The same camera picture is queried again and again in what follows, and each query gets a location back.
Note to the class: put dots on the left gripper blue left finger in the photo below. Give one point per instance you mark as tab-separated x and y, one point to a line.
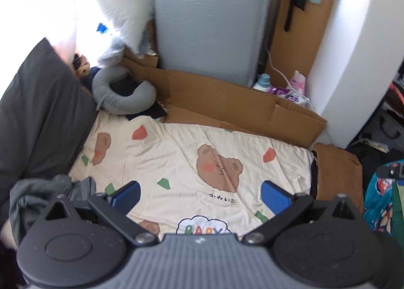
112	211

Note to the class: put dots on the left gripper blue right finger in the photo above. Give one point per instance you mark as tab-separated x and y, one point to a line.
288	210

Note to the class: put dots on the brown printed t-shirt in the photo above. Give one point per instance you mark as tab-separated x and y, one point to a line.
338	171

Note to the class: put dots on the dark grey bag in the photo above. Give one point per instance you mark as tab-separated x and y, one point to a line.
385	127

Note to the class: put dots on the blue cartoon print cloth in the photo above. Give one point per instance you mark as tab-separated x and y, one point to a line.
378	203

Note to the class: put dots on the black folded garment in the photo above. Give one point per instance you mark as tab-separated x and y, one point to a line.
314	178

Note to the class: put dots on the green cloth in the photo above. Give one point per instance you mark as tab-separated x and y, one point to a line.
397	215

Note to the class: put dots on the cream bear print bedsheet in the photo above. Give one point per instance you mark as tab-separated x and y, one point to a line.
194	179

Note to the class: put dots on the grey denim garment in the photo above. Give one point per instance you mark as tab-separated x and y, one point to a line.
29	197

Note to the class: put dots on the purple white plastic bag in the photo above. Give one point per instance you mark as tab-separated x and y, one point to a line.
288	94

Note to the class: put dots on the grey neck pillow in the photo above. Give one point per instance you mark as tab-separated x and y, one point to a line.
115	91

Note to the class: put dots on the dark grey pillow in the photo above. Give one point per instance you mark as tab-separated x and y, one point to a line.
46	117

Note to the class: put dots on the pink spray bottle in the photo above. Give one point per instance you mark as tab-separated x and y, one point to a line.
298	83

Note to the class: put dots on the detergent bottle blue cap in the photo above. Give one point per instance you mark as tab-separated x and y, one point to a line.
263	84

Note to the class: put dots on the brown cardboard sheet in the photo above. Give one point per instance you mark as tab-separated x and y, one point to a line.
194	99

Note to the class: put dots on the small teddy bear toy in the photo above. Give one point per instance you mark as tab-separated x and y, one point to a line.
84	71

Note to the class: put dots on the white pillow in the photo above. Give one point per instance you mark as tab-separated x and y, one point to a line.
105	28

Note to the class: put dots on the grey appliance cabinet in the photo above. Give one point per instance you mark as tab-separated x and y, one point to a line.
216	38

